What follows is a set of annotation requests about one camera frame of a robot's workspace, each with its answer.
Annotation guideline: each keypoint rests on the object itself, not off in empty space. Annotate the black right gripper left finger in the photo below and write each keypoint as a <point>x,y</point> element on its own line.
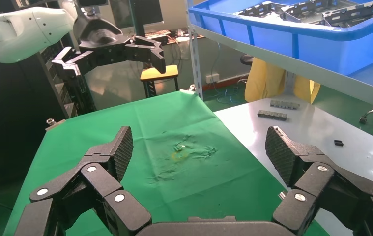
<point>121,153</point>

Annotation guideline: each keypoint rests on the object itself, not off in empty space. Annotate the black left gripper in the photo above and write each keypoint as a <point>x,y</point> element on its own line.
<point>98,35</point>

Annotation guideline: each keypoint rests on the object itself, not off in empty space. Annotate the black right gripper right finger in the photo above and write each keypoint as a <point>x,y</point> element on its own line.
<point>284,156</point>

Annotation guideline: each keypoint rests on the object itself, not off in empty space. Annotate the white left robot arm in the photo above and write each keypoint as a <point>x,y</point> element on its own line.
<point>20,32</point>

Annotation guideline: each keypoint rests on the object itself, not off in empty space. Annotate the silver binder clip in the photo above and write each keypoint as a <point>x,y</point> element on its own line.
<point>191,88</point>
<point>51,122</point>
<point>282,194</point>

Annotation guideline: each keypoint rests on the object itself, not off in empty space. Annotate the grey metal connector strip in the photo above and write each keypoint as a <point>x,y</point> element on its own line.
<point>272,115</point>
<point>284,104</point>

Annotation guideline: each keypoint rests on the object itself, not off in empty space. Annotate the yellow stool with black legs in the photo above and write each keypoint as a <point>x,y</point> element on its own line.
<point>158,73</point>

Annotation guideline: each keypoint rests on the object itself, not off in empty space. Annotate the black equipment rack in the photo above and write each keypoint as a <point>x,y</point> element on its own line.
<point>67,94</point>

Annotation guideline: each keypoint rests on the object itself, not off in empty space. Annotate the small black plastic part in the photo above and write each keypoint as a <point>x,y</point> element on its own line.
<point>338,142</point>

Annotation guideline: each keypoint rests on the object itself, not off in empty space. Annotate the dark computer monitor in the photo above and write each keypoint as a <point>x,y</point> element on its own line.
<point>147,11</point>

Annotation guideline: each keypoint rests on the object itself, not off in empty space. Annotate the cluttered wooden desk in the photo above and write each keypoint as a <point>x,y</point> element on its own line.
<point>173,35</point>

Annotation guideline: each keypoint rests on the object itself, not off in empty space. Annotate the green table cloth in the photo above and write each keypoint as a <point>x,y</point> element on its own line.
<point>173,202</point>

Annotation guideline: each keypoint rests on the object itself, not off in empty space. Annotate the yellow plastic bag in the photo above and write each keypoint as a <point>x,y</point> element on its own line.
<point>264,81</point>

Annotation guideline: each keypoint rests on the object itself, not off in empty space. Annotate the perforated white rack upright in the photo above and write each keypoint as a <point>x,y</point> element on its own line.
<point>195,58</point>

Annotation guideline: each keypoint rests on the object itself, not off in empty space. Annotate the black round stool seat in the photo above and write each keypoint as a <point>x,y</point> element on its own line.
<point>246,59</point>

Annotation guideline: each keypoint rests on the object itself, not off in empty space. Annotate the blue plastic bin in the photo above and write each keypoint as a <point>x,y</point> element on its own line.
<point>329,52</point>

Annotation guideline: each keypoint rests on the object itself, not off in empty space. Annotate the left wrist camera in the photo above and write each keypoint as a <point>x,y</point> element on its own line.
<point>91,3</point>

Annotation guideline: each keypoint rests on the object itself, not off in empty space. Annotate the white wall power outlet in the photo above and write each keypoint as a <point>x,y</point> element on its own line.
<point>212,78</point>

